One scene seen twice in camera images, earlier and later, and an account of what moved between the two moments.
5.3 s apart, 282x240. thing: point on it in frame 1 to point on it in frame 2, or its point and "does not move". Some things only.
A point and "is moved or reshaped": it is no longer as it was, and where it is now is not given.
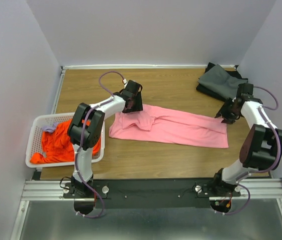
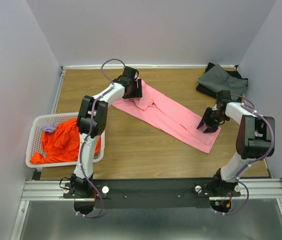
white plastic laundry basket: (35, 143) does not move
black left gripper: (138, 106) to (137, 92)
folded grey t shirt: (217, 80) does not move
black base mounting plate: (152, 193) does not move
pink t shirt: (169, 126) is moved or reshaped
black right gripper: (228, 119) to (205, 118)
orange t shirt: (58, 146) does not move
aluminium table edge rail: (63, 68) does not move
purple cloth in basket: (51, 129) does not move
